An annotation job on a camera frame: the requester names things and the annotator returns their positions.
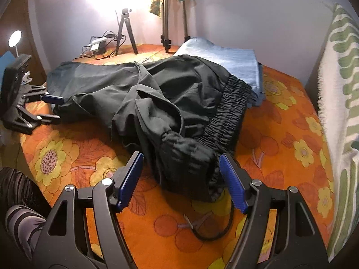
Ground white power strip with chargers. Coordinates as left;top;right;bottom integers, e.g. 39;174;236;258
89;36;109;54

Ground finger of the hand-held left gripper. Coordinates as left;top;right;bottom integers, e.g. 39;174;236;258
19;84;65;105
3;103;61;135

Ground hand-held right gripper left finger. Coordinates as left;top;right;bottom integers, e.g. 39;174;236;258
31;151;145;269

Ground folded light blue jeans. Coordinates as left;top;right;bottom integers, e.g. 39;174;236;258
172;37;265;107

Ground green white patterned pillow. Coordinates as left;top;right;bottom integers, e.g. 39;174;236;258
317;3;359;264

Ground black pants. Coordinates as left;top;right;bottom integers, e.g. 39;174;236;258
46;54;253;241

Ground small black tripod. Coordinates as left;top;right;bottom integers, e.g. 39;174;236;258
114;8;139;56

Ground power strip with cables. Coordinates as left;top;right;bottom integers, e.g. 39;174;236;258
80;30;125;60

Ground person's leg in striped leggings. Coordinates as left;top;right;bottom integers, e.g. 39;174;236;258
0;167;54;264

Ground tall metal tripod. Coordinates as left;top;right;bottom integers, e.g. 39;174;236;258
160;0;191;54

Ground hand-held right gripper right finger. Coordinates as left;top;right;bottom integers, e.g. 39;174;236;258
219;153;330;269

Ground orange floral bedsheet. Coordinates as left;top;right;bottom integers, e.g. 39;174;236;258
20;43;335;269

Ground round white clamp lamp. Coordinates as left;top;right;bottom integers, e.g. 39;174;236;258
8;30;23;57

